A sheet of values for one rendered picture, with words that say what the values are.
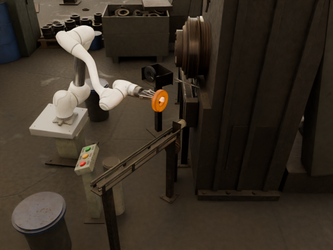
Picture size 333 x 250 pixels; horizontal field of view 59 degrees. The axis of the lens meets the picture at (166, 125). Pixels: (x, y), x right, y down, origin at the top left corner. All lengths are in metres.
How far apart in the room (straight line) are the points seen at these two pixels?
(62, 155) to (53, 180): 0.29
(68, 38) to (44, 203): 1.17
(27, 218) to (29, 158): 1.21
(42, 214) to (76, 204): 0.61
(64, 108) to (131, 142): 0.82
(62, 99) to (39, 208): 0.99
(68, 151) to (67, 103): 0.51
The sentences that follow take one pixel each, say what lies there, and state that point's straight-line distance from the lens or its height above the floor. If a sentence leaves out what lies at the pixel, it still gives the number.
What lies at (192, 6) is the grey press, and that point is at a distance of 5.21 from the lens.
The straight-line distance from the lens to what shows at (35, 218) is 2.03.
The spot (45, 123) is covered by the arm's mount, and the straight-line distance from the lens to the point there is 2.84.
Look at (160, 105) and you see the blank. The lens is 2.02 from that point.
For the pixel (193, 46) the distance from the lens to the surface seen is 2.12.
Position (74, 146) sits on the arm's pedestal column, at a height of 0.18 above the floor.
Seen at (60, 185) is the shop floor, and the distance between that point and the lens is 2.79.
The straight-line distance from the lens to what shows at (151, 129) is 3.27.
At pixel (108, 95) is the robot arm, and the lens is 2.07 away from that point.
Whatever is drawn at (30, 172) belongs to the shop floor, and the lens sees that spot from 3.01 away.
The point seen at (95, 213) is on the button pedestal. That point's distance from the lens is 2.42.
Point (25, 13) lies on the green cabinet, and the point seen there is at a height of 0.66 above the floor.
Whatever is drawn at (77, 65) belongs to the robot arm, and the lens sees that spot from 2.62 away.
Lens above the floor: 1.92
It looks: 35 degrees down
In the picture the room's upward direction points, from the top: 1 degrees clockwise
